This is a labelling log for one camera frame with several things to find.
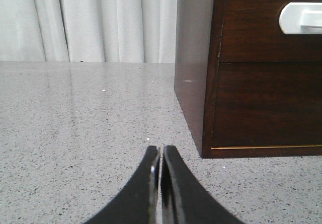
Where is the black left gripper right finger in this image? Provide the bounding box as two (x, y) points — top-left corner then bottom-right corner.
(161, 145), (242, 223)

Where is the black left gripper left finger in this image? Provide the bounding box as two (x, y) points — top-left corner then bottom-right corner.
(86, 146), (160, 223)

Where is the wooden drawer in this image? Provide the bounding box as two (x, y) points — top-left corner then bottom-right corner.
(213, 62), (321, 146)
(220, 0), (321, 62)

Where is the white drawer handle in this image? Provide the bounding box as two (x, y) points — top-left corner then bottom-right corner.
(279, 3), (321, 35)

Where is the dark wooden drawer cabinet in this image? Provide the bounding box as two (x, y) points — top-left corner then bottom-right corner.
(174, 0), (321, 158)

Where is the white curtain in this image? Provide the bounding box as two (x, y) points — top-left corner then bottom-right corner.
(1, 0), (177, 63)

